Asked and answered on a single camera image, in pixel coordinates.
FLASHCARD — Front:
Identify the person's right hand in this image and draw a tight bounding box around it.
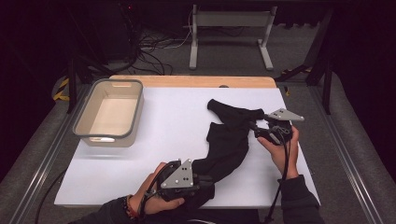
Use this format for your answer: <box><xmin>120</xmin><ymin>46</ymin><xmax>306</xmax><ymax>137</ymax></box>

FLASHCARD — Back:
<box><xmin>257</xmin><ymin>125</ymin><xmax>301</xmax><ymax>181</ymax></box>

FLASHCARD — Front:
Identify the beige plastic basket grey rim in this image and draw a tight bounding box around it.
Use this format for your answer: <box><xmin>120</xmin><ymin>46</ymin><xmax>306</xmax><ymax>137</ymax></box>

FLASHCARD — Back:
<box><xmin>72</xmin><ymin>78</ymin><xmax>145</xmax><ymax>147</ymax></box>

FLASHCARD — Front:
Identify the person's dark clothing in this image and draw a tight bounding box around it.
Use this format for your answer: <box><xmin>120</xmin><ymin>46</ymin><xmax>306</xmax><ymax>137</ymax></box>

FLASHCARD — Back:
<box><xmin>134</xmin><ymin>207</ymin><xmax>261</xmax><ymax>224</ymax></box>

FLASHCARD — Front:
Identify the bundle of floor cables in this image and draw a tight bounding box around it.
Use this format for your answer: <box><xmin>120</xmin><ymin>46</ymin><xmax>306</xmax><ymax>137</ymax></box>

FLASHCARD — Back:
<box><xmin>118</xmin><ymin>6</ymin><xmax>194</xmax><ymax>76</ymax></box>

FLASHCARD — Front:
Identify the dark beaded bracelet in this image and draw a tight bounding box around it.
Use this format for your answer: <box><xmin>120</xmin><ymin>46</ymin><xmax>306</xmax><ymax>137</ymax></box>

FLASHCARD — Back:
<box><xmin>122</xmin><ymin>194</ymin><xmax>138</xmax><ymax>220</ymax></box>

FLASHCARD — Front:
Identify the aluminium rail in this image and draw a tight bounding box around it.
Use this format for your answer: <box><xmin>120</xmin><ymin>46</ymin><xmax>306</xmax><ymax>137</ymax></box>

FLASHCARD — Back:
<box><xmin>307</xmin><ymin>83</ymin><xmax>384</xmax><ymax>224</ymax></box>
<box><xmin>8</xmin><ymin>87</ymin><xmax>92</xmax><ymax>224</ymax></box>

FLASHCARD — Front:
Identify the black tank top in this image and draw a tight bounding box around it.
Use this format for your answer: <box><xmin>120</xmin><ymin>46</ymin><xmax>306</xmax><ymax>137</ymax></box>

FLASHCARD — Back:
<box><xmin>183</xmin><ymin>98</ymin><xmax>266</xmax><ymax>210</ymax></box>

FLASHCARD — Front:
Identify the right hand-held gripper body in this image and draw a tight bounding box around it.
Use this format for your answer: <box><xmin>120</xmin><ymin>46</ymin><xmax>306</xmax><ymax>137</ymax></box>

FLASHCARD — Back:
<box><xmin>254</xmin><ymin>107</ymin><xmax>305</xmax><ymax>146</ymax></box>

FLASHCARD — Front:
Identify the person's left hand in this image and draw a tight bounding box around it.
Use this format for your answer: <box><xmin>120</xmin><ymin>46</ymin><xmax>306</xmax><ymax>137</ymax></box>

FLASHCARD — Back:
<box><xmin>129</xmin><ymin>161</ymin><xmax>185</xmax><ymax>216</ymax></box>

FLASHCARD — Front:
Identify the grey metal stand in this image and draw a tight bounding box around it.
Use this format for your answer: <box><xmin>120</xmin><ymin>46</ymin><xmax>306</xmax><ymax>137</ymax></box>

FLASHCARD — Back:
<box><xmin>189</xmin><ymin>4</ymin><xmax>278</xmax><ymax>71</ymax></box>

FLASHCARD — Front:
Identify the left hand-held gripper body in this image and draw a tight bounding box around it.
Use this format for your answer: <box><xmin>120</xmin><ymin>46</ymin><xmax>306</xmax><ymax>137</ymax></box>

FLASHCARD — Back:
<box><xmin>155</xmin><ymin>158</ymin><xmax>200</xmax><ymax>202</ymax></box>

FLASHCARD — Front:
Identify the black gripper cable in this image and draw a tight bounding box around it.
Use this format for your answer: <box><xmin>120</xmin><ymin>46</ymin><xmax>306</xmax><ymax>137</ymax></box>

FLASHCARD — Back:
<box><xmin>138</xmin><ymin>161</ymin><xmax>181</xmax><ymax>218</ymax></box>
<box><xmin>265</xmin><ymin>130</ymin><xmax>292</xmax><ymax>224</ymax></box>

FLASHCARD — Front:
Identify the black device with red light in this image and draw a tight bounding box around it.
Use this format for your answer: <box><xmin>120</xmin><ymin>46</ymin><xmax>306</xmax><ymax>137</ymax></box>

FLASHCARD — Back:
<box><xmin>102</xmin><ymin>0</ymin><xmax>134</xmax><ymax>60</ymax></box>

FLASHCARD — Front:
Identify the yellow black hazard tape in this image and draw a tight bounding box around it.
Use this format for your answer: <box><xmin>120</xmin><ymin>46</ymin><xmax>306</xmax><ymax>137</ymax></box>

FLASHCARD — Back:
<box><xmin>52</xmin><ymin>77</ymin><xmax>71</xmax><ymax>102</ymax></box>

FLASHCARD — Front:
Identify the black floor cable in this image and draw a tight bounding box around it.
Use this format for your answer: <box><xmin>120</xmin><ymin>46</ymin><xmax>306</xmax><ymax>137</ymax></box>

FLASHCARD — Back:
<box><xmin>35</xmin><ymin>169</ymin><xmax>68</xmax><ymax>224</ymax></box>

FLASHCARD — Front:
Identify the black metal stand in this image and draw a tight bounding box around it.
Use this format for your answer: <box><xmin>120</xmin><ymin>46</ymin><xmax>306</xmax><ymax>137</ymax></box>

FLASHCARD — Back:
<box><xmin>275</xmin><ymin>8</ymin><xmax>334</xmax><ymax>115</ymax></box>
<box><xmin>66</xmin><ymin>55</ymin><xmax>110</xmax><ymax>115</ymax></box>

